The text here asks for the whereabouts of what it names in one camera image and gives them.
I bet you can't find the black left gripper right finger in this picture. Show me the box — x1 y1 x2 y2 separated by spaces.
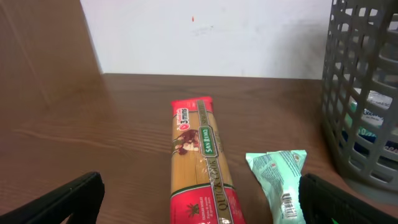
298 174 397 224

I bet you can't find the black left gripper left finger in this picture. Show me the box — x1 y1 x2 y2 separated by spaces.
1 172 105 224

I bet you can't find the mint green pouch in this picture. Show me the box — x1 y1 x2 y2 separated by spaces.
246 150 307 224

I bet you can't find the tissue pack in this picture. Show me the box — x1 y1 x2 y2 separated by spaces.
348 90 397 156

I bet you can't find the red spaghetti packet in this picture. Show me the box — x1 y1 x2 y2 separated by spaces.
170 96 246 224

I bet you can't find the grey plastic mesh basket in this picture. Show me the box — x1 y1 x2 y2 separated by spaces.
321 0 397 205

